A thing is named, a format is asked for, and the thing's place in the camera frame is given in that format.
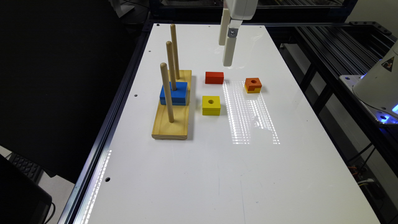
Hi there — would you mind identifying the black aluminium frame rack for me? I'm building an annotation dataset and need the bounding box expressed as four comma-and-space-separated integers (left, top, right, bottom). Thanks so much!
267, 21, 398, 175

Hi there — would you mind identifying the front wooden peg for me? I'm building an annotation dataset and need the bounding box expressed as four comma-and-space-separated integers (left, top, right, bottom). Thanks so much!
160, 62, 174, 123

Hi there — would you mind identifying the rear wooden peg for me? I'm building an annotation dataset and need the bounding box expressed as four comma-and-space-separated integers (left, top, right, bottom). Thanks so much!
170, 24, 180, 80

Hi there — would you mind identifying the blue block on peg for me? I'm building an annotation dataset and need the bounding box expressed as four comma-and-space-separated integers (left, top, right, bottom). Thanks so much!
159, 82, 188, 106

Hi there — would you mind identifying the small yellow block under orange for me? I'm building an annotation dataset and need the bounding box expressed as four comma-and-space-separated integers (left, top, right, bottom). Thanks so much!
244, 85, 261, 93

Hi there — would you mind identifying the orange block with hole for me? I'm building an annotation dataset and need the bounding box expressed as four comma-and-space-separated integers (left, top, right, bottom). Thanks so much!
244, 78, 262, 90

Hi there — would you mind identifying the wooden peg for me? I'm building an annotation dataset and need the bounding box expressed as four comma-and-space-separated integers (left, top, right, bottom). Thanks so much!
170, 24, 180, 80
166, 41, 177, 91
160, 62, 174, 123

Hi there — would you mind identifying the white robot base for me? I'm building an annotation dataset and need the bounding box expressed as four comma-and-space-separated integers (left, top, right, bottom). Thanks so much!
340, 44, 397, 126

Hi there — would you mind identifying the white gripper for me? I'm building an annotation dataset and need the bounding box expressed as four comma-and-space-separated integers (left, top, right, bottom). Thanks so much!
218, 0, 258, 67

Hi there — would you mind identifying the middle wooden peg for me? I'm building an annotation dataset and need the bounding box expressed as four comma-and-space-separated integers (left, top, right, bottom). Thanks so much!
166, 41, 177, 91

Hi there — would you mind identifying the red rectangular block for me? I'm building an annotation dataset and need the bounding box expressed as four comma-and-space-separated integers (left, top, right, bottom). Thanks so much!
205, 72, 224, 85

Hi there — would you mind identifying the yellow block with hole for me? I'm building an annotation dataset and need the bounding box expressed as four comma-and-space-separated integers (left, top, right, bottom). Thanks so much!
202, 96, 221, 116

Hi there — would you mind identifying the black monitor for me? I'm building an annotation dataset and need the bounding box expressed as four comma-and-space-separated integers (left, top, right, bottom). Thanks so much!
1, 157, 52, 224

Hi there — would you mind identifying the black keyboard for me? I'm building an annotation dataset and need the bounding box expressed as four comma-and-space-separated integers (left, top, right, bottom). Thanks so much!
9, 152, 43, 184

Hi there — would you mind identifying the wooden peg base board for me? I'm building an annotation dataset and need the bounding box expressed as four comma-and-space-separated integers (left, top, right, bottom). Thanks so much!
151, 69, 193, 141

